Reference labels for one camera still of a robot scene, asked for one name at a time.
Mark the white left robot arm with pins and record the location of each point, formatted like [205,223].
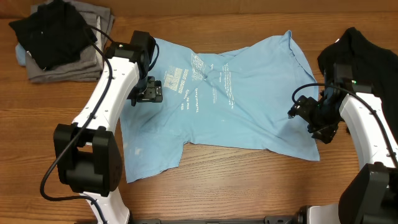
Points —
[87,156]

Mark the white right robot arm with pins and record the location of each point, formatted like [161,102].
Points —
[371,197]

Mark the light blue t-shirt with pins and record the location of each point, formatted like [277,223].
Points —
[236,99]

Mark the folded black shirt on stack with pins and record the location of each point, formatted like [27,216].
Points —
[54,35]

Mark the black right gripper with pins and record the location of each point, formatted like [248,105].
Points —
[325,134]

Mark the folded grey shirt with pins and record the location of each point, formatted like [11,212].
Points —
[89,67]

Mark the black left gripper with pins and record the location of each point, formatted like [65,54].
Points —
[154,91]

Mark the folded light blue shirt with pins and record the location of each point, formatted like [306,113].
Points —
[20,55]

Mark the black shirt at right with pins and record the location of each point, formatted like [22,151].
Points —
[370,63]

